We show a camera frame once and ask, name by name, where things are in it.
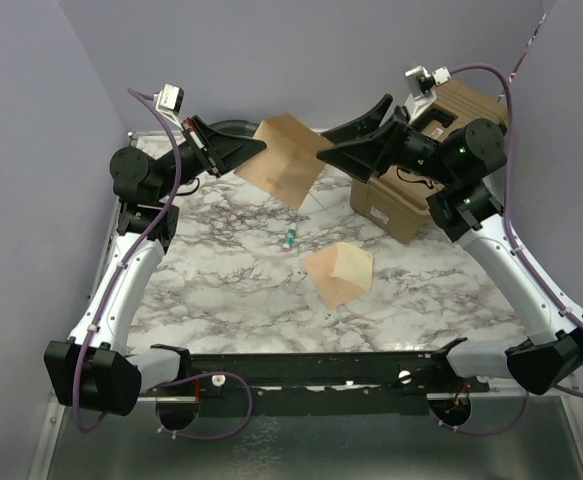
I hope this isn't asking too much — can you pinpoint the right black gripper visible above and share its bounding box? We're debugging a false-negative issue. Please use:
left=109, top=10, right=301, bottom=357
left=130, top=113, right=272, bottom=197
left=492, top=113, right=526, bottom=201
left=317, top=94, right=457, bottom=187

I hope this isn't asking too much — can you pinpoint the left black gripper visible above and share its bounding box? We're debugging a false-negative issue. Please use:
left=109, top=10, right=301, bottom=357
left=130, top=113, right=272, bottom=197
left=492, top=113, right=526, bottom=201
left=155, top=114, right=267, bottom=201

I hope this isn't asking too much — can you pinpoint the small green glue stick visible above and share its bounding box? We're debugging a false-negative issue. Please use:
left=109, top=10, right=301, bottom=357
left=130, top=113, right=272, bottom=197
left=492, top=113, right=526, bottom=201
left=282, top=224, right=297, bottom=250

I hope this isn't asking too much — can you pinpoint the pink tan envelope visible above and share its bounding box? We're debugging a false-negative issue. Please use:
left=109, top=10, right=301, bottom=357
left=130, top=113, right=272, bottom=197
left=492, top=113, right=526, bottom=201
left=301, top=242, right=373, bottom=310

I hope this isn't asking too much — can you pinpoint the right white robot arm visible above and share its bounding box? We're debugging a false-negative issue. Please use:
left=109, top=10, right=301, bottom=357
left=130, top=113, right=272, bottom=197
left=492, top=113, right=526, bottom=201
left=317, top=107, right=583, bottom=395

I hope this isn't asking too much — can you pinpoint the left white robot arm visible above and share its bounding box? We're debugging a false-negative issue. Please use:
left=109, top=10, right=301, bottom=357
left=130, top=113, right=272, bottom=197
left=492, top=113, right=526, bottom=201
left=44, top=116, right=266, bottom=416

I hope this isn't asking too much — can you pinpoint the tan plastic toolbox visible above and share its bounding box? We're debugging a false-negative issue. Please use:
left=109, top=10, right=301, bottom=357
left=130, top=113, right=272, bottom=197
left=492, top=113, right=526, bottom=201
left=350, top=80, right=508, bottom=244

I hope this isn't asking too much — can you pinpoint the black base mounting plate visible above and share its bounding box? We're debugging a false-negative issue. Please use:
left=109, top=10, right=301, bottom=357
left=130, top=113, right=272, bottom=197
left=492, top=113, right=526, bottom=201
left=135, top=352, right=492, bottom=419

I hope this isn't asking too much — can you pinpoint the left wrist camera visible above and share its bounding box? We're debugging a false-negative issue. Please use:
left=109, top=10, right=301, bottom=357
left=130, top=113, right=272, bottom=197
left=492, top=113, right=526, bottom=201
left=153, top=83, right=184, bottom=128

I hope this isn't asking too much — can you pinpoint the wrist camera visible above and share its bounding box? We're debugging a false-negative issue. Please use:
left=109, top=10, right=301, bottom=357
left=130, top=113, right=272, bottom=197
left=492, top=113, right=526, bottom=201
left=403, top=65, right=451, bottom=124
left=153, top=83, right=184, bottom=128

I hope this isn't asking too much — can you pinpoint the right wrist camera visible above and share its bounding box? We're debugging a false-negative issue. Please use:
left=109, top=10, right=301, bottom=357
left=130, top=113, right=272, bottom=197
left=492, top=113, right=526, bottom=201
left=403, top=65, right=451, bottom=124

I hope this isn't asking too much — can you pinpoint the striped cord in corner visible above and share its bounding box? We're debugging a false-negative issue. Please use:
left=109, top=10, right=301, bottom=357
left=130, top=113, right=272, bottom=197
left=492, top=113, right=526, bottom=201
left=496, top=12, right=548, bottom=104

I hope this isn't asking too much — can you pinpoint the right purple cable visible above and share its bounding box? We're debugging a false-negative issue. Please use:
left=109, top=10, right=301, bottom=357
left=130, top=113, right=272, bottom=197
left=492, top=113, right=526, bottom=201
left=428, top=62, right=583, bottom=435

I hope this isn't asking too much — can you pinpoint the purple cable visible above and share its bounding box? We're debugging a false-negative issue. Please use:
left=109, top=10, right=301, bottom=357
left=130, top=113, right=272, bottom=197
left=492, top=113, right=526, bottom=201
left=70, top=87, right=255, bottom=441
left=428, top=62, right=583, bottom=435

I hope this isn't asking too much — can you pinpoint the aluminium rail frame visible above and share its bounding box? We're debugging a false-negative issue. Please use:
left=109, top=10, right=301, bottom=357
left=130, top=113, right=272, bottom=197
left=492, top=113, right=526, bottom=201
left=26, top=132, right=583, bottom=480

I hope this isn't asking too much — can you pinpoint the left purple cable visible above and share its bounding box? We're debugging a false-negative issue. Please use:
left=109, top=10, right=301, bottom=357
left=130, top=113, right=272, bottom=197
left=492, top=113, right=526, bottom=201
left=70, top=87, right=255, bottom=441

